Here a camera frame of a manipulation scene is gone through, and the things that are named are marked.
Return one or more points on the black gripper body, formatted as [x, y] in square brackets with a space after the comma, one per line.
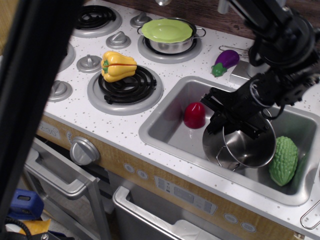
[246, 107]

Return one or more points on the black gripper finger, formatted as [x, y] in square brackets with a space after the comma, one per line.
[217, 122]

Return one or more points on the steel pot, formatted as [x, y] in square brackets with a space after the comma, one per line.
[177, 47]
[236, 150]

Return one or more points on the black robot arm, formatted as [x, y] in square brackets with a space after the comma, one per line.
[287, 43]

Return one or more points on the silver sink basin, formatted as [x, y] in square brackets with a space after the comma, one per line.
[165, 129]

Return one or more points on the steel pot on burner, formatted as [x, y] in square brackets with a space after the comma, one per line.
[177, 47]

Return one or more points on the red toy cup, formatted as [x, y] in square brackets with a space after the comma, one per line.
[194, 115]

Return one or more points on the silver toy faucet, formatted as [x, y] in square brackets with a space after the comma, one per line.
[243, 71]

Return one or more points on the purple toy eggplant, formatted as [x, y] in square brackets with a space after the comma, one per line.
[227, 59]

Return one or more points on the green bitter melon toy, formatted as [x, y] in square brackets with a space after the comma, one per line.
[283, 166]

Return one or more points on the front right stove burner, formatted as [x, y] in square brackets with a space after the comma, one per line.
[128, 96]

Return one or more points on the stove burner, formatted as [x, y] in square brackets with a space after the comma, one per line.
[128, 96]
[145, 49]
[95, 21]
[68, 58]

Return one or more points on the back right stove burner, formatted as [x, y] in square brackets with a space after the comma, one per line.
[145, 49]

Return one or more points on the green plastic plate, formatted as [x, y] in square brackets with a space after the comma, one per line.
[166, 30]

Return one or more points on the yellow toy bell pepper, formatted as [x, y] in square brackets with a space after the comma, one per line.
[116, 66]

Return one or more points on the silver dishwasher door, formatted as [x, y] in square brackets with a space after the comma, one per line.
[165, 221]

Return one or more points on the grey stove knob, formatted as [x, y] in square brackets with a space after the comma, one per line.
[60, 91]
[118, 41]
[89, 64]
[139, 20]

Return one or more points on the silver oven dial knob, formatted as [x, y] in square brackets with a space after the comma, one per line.
[83, 152]

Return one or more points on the back left stove burner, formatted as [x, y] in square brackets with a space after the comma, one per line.
[95, 21]

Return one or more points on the front left stove burner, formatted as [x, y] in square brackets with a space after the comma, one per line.
[68, 58]

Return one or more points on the silver oven door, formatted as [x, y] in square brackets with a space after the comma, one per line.
[70, 194]

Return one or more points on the blue clamp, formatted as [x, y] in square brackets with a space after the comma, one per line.
[25, 205]

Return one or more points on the silver wire utensil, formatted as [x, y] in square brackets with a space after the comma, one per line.
[241, 52]

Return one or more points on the wire rack handle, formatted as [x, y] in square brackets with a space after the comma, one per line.
[311, 219]

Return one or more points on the black camera stand pole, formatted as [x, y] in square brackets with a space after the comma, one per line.
[36, 45]

